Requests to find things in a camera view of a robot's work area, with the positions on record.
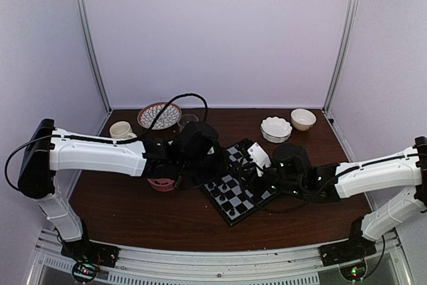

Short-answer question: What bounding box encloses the left aluminium frame post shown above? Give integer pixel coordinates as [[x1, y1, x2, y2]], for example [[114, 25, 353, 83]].
[[76, 0, 112, 113]]

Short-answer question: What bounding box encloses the right aluminium frame post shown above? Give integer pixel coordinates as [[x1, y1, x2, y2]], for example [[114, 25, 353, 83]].
[[322, 0, 360, 114]]

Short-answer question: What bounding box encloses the pink cat-shaped bowl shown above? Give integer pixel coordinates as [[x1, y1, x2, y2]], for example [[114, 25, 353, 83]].
[[148, 178, 175, 192]]

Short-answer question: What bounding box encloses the patterned ceramic plate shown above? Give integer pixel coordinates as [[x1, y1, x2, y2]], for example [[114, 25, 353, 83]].
[[137, 102, 182, 130]]

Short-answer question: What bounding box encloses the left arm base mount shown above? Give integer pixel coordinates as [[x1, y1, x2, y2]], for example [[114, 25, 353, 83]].
[[61, 239, 119, 268]]

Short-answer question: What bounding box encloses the clear drinking glass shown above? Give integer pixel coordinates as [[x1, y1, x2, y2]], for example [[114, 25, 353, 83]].
[[178, 114, 199, 127]]

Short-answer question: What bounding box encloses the aluminium frame post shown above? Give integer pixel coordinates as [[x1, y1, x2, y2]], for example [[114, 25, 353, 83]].
[[76, 0, 112, 113], [322, 0, 360, 114]]

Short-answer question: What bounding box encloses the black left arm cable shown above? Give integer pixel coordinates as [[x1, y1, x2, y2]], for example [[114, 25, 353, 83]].
[[53, 91, 209, 148]]

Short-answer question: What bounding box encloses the white scalloped bowl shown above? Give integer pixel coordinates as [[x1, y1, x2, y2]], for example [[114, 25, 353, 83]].
[[260, 116, 292, 144]]

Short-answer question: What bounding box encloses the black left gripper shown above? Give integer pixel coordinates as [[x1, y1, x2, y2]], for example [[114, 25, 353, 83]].
[[179, 146, 238, 184]]

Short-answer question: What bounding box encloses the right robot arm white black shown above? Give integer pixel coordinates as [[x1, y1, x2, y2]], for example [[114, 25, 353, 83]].
[[248, 136, 426, 260]]

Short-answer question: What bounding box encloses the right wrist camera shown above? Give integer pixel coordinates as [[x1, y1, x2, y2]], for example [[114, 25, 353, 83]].
[[242, 142, 272, 178]]

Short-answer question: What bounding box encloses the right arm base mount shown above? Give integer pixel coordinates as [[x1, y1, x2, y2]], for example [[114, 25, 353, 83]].
[[319, 240, 376, 267]]

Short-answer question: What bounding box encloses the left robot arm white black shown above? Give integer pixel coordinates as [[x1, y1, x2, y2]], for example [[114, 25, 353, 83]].
[[12, 119, 230, 261]]

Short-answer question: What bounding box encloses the black white chessboard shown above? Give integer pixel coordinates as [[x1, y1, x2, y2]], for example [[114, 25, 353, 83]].
[[199, 141, 281, 228]]

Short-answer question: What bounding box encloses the aluminium front rail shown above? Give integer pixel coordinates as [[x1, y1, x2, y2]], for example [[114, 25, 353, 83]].
[[23, 228, 416, 284]]

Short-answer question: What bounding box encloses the white mug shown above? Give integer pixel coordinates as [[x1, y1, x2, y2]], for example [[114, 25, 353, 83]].
[[109, 121, 137, 140]]

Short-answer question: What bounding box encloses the cream round bowl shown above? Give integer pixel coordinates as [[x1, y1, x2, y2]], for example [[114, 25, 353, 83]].
[[290, 109, 317, 131]]

